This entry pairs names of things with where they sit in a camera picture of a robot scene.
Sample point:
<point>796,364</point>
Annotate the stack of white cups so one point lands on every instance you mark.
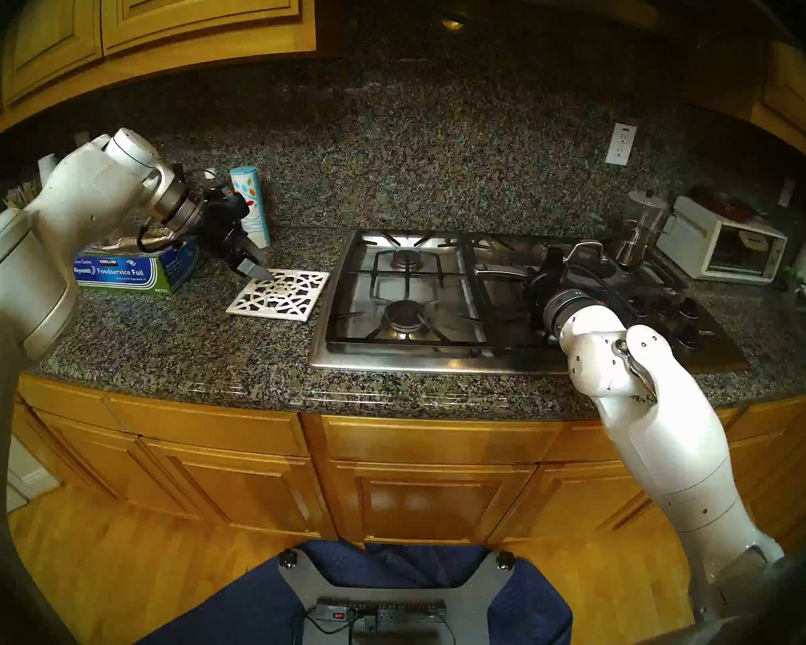
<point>47,170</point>

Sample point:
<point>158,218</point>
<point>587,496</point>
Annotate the black cast iron stove grate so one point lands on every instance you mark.
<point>487,314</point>
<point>468,261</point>

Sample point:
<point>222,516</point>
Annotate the wooden chopsticks bundle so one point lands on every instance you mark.
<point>23,197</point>

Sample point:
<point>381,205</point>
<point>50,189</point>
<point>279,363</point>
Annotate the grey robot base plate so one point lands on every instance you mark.
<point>403,583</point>

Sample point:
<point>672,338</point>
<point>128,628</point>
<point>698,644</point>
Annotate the white canister with leaf print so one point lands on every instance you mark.
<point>248,179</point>

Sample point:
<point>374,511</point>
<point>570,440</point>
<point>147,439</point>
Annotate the white ornate metal trivet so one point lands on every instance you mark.
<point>269,316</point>

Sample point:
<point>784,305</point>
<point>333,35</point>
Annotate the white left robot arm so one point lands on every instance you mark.
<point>87,187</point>

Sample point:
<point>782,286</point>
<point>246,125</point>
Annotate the wooden upper cabinet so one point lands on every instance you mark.
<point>195,5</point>
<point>792,93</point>

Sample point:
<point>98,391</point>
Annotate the white panelled door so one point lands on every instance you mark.
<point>30,479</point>

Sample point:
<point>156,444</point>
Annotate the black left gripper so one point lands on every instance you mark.
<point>218,220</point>

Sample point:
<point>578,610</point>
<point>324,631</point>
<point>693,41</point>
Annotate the dark blue cloth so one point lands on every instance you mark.
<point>242,610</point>

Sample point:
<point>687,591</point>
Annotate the glass blender jar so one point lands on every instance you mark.
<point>638,227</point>

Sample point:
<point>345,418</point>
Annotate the white toaster oven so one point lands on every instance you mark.
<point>685,240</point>

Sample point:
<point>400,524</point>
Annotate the white wall outlet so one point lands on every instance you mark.
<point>620,144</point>

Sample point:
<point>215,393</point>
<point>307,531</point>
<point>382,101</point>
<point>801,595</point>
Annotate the blue foil sheet box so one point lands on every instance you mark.
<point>114,272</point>

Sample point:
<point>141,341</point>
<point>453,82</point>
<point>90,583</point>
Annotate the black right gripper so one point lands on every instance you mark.
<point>552,287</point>

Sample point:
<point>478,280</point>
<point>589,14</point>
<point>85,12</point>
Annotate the wooden lower cabinets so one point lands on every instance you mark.
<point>208,428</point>

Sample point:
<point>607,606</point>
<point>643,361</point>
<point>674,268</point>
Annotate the stainless steel gas cooktop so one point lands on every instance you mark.
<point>403,363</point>

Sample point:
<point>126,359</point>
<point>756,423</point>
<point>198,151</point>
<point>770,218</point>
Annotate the white light switch plate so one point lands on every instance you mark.
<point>786,192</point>

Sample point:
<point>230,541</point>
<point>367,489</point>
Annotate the black stove knob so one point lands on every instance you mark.
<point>665,308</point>
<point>638,305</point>
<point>690,340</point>
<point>689,309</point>

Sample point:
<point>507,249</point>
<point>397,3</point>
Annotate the grey power strip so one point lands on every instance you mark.
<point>389,611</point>

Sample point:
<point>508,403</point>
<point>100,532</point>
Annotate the small black stove grate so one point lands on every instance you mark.
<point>672,281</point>

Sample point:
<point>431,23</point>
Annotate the grey pot lid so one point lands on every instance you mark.
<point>588,264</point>

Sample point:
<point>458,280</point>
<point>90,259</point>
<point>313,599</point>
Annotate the red frying pan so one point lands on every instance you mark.
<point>729,207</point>

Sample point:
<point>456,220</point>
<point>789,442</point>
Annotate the dark grey saucepan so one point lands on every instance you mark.
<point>504,272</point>

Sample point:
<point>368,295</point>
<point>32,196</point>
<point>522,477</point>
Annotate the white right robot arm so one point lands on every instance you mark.
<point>672,449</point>

